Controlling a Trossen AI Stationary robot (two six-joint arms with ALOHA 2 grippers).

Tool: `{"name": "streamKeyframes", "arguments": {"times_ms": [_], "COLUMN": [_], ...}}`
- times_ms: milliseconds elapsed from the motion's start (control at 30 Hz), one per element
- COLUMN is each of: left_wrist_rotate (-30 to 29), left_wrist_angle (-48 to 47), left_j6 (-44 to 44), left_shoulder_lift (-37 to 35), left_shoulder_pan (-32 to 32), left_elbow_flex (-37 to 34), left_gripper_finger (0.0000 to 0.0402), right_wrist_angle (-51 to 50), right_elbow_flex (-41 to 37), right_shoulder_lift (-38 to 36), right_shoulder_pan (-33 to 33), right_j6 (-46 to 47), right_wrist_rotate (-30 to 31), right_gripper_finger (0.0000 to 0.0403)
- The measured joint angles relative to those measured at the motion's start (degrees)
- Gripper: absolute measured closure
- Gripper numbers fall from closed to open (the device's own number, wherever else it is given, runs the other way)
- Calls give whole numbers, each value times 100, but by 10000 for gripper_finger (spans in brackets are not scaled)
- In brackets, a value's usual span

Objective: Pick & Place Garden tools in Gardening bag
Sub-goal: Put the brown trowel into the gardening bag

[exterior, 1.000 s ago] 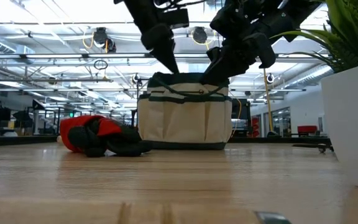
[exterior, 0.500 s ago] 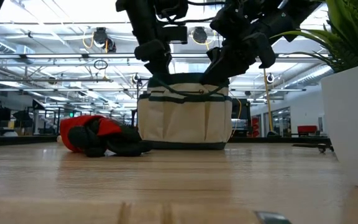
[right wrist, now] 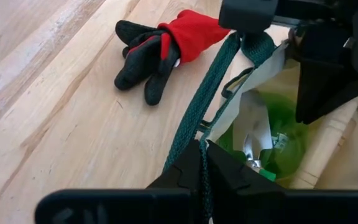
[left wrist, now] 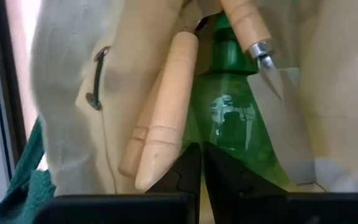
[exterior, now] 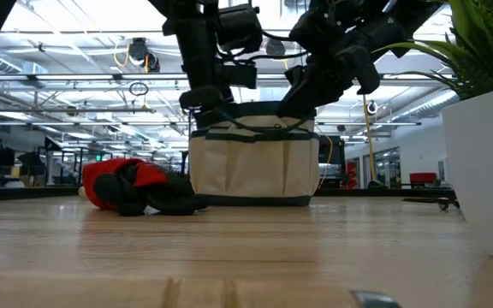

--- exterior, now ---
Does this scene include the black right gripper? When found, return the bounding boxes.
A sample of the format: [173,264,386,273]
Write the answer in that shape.
[277,0,443,120]

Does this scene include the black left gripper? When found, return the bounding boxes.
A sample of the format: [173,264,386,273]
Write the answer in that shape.
[160,0,258,128]

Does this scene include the beige green-trimmed gardening bag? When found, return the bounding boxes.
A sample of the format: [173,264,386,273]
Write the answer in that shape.
[187,101,321,207]

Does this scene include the red black gardening gloves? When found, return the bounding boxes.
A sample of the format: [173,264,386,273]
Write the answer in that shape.
[81,157,210,217]

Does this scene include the red topped cart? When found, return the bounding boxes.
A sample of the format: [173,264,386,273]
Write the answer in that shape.
[408,172,439,186]

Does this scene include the black wheeled dolly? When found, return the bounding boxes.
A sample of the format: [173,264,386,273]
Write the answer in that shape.
[402,196,461,211]

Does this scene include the green plant in white pot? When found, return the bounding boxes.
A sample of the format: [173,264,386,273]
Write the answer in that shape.
[374,0,493,262]

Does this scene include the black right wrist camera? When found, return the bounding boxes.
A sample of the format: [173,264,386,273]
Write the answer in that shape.
[288,0,361,56]

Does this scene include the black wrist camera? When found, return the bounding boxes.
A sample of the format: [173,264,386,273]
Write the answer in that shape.
[288,0,361,56]
[216,3,264,56]

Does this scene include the black ceiling cable reel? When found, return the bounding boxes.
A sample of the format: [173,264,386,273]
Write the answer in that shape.
[264,38,287,60]
[127,37,161,73]

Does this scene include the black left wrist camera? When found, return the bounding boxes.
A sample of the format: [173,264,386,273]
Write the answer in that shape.
[216,3,264,56]

